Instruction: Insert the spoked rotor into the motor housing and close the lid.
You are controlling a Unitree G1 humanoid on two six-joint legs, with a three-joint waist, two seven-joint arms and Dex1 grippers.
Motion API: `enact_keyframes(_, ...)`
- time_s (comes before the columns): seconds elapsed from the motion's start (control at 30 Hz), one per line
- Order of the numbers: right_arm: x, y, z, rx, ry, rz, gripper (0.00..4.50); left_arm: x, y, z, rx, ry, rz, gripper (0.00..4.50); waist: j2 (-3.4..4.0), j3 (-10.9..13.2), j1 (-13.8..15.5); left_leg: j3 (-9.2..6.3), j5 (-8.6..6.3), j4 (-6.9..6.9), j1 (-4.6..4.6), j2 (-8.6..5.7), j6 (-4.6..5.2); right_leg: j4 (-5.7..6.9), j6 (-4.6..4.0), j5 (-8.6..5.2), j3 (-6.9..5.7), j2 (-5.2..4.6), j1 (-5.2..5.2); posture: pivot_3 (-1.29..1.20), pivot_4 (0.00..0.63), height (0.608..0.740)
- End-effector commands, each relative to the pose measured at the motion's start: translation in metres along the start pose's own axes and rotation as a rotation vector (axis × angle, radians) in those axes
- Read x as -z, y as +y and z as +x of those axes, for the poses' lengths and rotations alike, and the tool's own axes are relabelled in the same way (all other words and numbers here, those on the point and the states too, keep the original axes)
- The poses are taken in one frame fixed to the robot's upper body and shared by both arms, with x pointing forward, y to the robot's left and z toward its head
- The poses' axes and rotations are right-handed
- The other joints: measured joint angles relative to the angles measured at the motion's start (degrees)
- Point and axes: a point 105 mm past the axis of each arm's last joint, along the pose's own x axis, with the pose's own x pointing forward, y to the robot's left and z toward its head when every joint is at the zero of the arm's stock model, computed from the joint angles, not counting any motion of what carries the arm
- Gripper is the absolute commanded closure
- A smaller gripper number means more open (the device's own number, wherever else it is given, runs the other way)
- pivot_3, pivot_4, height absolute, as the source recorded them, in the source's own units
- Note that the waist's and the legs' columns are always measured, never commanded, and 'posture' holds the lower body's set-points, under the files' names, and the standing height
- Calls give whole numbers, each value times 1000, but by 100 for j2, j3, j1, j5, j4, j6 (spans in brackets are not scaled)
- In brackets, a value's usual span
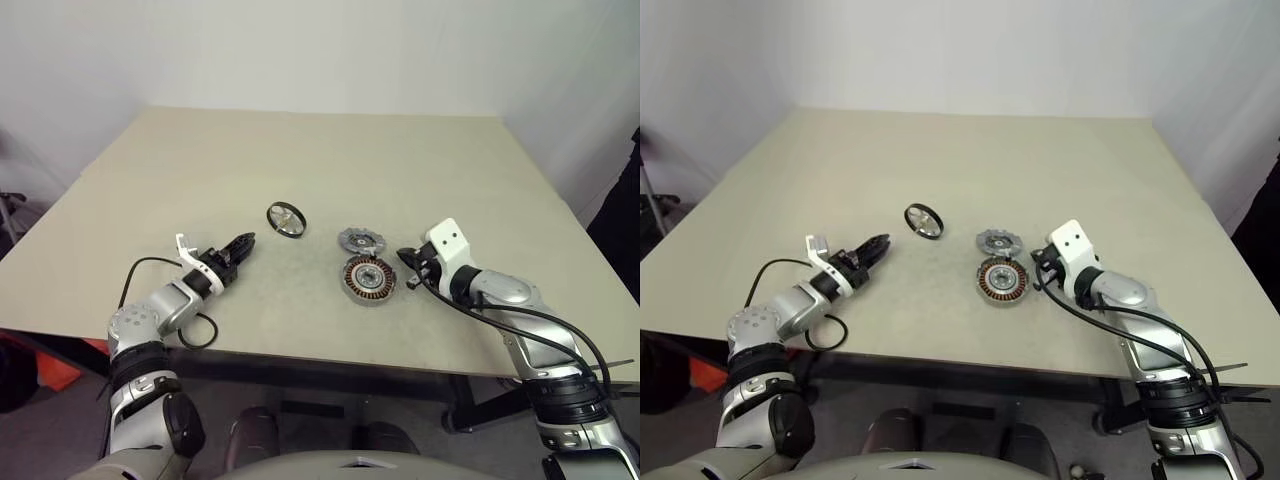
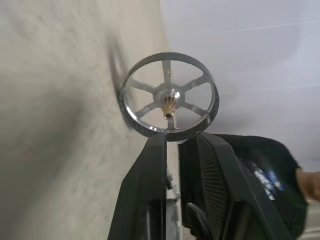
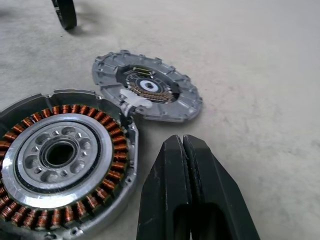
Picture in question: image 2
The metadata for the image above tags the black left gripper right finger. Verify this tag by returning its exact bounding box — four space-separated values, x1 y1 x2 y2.
178 133 294 240

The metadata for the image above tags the person in black clothing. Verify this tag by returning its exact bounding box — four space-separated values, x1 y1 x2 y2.
214 134 309 240

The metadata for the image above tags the silver spoked rotor brass gear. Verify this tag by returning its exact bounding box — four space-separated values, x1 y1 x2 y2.
119 51 221 145

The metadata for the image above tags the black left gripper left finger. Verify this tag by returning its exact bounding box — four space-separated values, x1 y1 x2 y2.
107 133 168 240

